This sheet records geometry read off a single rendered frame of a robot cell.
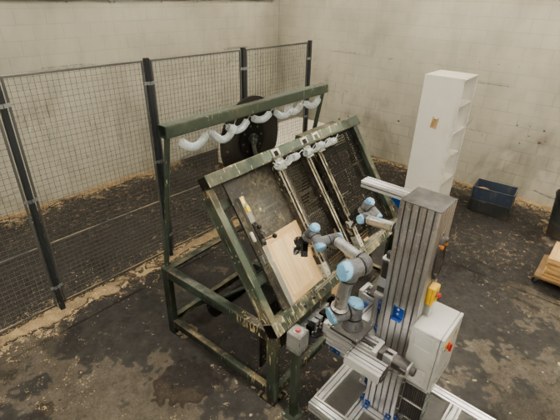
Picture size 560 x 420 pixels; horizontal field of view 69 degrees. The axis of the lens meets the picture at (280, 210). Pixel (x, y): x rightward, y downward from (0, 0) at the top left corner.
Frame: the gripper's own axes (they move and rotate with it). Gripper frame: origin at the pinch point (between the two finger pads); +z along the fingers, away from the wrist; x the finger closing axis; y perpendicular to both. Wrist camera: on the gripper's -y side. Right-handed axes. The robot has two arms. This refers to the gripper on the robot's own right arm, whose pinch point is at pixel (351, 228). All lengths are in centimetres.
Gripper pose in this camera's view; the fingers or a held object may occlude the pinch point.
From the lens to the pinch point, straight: 354.3
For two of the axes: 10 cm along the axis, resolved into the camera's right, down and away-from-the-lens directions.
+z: -3.7, 6.3, 6.8
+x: -6.6, 3.4, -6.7
